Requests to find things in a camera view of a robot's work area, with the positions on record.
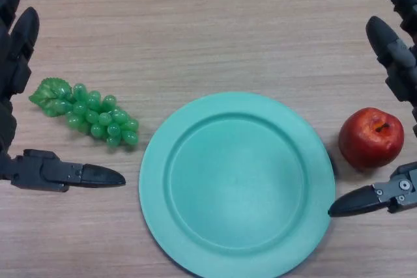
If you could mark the green round plate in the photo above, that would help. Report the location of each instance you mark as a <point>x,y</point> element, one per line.
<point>238,193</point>

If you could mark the green plastic grape bunch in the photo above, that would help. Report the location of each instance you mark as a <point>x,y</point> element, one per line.
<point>97,118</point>

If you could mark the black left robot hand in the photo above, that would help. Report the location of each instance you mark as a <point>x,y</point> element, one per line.
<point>13,63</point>

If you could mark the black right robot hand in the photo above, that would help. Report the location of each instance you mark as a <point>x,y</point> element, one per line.
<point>399,60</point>

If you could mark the red apple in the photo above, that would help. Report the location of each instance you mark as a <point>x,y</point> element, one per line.
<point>368,141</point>

